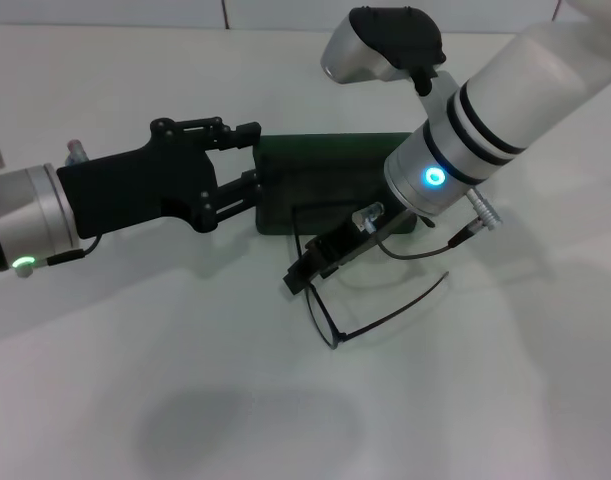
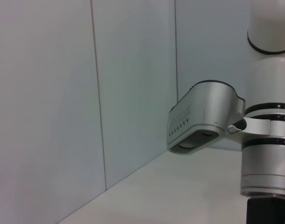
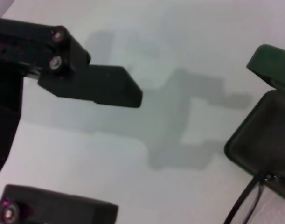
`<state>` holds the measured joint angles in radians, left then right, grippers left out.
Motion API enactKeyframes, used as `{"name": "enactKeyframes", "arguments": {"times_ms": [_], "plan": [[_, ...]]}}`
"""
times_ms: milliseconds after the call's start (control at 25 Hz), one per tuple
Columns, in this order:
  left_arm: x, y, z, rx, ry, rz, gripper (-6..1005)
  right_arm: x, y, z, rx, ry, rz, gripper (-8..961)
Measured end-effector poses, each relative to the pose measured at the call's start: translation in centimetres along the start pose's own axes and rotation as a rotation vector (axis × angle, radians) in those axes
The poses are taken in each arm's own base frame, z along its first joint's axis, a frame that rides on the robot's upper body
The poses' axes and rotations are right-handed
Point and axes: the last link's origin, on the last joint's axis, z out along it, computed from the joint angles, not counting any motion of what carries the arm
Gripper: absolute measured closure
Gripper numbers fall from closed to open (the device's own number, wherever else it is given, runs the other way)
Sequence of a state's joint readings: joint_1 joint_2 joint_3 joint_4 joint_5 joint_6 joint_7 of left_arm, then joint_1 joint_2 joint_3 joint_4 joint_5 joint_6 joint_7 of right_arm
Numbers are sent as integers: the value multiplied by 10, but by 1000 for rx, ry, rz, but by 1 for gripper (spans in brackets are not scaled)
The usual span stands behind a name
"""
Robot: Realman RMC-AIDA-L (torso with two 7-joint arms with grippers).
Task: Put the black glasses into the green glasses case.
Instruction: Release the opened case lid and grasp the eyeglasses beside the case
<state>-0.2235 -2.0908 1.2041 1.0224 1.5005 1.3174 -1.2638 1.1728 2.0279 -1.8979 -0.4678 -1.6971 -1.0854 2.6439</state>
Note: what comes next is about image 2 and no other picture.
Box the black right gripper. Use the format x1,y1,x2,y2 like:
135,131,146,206
246,197,285,224

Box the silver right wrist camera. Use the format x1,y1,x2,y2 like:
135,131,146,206
167,80,246,156

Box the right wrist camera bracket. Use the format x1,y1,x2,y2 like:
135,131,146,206
227,116,285,138

